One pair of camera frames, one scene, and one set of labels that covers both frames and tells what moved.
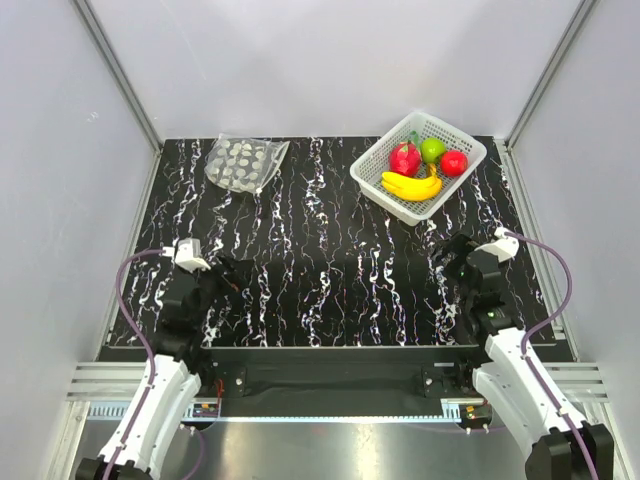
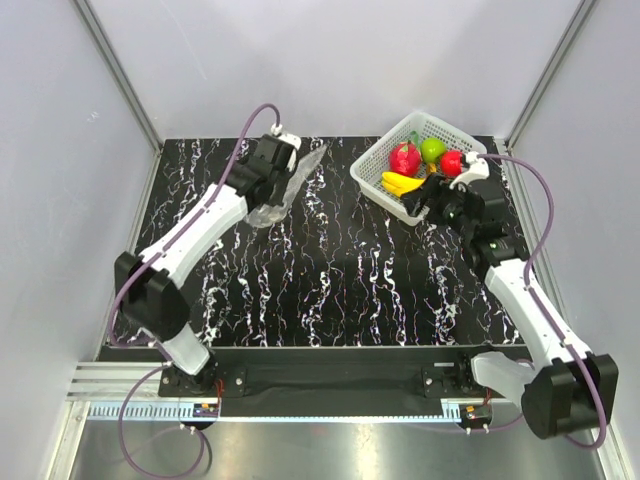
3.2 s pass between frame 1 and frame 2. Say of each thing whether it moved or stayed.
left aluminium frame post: stayed
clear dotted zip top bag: moved
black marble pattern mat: stayed
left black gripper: moved
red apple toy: stayed
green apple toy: stayed
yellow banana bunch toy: stayed
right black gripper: moved
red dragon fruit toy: stayed
